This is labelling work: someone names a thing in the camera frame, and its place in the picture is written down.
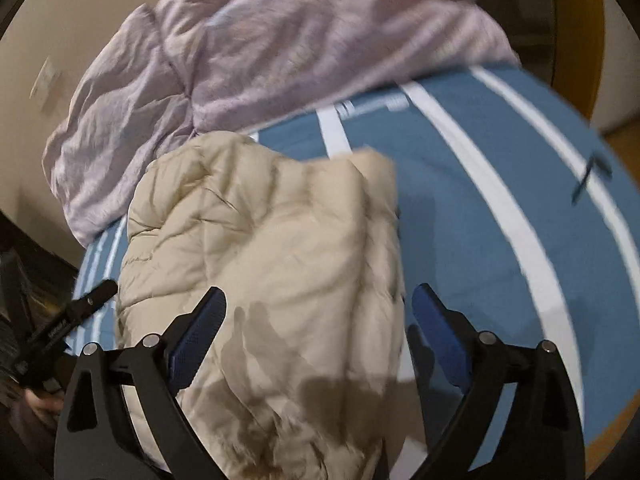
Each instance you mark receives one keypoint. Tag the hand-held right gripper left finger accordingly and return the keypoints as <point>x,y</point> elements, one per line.
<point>197,332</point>

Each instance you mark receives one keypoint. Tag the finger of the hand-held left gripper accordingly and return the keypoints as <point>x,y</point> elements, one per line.
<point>15,295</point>
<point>75,317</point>

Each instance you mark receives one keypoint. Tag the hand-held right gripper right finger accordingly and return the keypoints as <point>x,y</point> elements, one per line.
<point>442,332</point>

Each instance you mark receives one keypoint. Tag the beige quilted down jacket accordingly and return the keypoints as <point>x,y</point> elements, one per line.
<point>280,240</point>

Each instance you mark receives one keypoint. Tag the person's left hand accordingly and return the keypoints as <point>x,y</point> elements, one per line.
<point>45,402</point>

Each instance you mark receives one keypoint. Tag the blue white striped bed sheet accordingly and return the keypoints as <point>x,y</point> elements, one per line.
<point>475,240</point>

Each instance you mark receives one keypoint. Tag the dark hook-shaped object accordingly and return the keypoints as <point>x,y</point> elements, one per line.
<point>584,180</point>

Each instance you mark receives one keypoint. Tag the lilac crumpled duvet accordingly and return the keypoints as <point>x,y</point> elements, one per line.
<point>300,35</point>

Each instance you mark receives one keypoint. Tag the white wall switch plate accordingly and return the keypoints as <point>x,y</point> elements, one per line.
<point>46,78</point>

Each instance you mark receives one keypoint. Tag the wooden door frame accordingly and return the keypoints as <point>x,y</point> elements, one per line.
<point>575,35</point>

